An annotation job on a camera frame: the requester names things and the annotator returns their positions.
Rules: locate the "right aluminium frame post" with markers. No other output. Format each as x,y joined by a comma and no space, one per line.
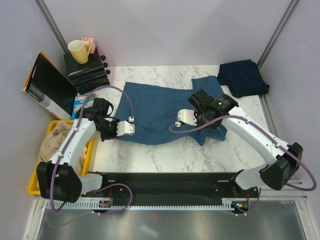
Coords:
277,32

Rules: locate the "black orange cardboard box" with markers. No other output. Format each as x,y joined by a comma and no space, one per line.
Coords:
50,88

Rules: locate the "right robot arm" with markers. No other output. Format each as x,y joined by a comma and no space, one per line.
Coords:
280,158

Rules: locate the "yellow plastic bin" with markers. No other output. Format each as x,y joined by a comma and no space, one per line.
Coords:
33,187

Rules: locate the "pink small box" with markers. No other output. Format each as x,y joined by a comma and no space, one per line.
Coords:
89,44

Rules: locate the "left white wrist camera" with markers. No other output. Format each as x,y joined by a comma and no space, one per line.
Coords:
125,128

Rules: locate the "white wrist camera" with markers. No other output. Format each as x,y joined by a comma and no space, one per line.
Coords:
186,116
125,128

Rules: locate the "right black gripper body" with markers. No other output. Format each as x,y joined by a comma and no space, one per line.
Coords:
201,119

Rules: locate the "black stepped stand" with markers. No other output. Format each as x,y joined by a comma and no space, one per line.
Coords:
89,76

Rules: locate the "grey slotted cable duct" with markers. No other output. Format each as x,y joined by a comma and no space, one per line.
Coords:
107,204

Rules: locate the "aluminium frame post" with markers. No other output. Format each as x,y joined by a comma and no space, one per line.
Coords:
277,32
52,24

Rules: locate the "folded navy t-shirt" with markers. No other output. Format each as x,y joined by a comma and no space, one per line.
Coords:
243,78

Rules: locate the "left aluminium frame post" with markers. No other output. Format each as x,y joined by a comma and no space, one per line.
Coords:
52,24

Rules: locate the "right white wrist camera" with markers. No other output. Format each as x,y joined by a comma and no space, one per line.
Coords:
186,116

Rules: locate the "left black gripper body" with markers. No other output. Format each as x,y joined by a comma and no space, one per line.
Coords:
108,130

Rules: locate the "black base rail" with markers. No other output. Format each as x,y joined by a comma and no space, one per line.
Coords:
171,188

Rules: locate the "teal blue t-shirt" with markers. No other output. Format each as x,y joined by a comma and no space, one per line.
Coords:
155,109

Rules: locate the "blue picture booklet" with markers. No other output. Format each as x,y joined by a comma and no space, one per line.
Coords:
78,103

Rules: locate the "beige t-shirt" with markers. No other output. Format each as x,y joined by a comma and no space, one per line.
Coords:
53,142

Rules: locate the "yellow ceramic mug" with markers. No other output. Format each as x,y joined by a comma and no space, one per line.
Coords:
78,51

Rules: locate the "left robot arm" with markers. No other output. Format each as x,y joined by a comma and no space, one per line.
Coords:
57,179

